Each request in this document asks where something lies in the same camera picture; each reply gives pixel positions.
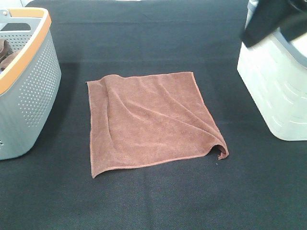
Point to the grey perforated laundry basket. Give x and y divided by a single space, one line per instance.
29 85

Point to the brown towel in basket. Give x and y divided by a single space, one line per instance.
6 54

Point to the brown microfibre towel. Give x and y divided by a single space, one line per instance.
140 121

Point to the white plastic storage basket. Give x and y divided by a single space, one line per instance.
275 73

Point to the black fabric table mat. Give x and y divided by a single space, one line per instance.
261 185

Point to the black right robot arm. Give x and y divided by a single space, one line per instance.
290 16

